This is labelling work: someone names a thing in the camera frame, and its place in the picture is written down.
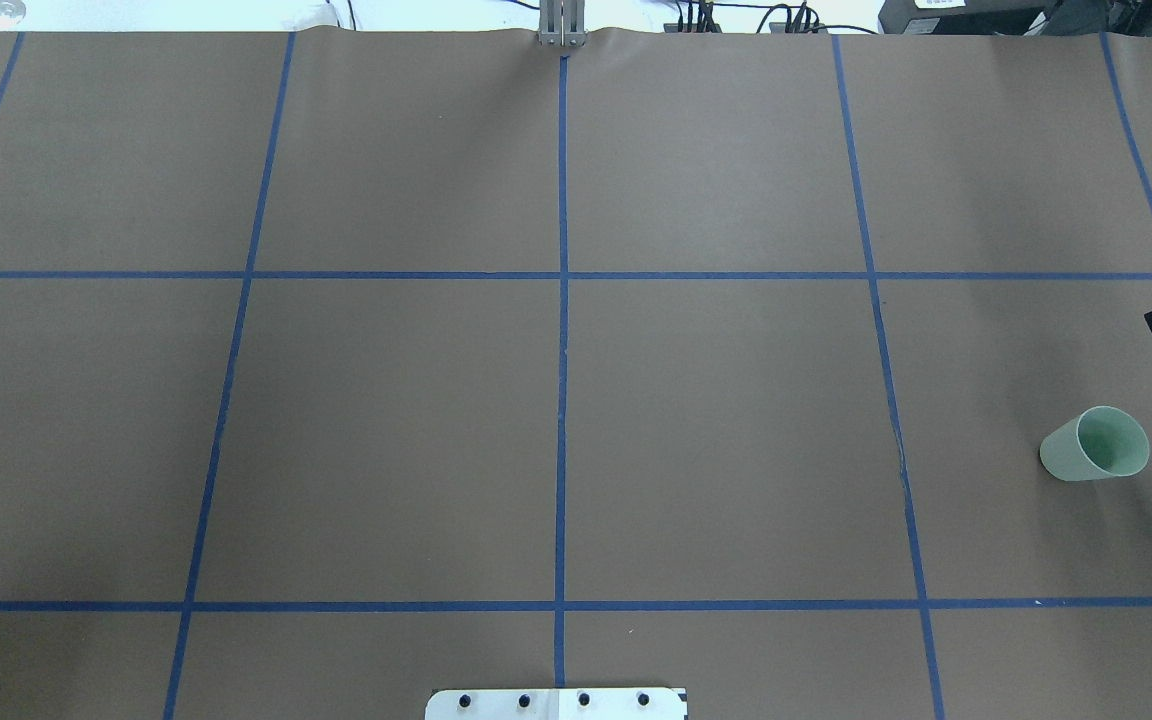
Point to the black electronics box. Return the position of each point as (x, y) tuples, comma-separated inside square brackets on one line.
[(990, 18)]

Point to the aluminium frame post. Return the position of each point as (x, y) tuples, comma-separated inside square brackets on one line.
[(562, 23)]

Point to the pale green plastic cup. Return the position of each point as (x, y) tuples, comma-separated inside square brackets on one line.
[(1103, 442)]

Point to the white camera mast pedestal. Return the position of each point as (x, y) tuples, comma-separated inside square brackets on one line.
[(559, 703)]

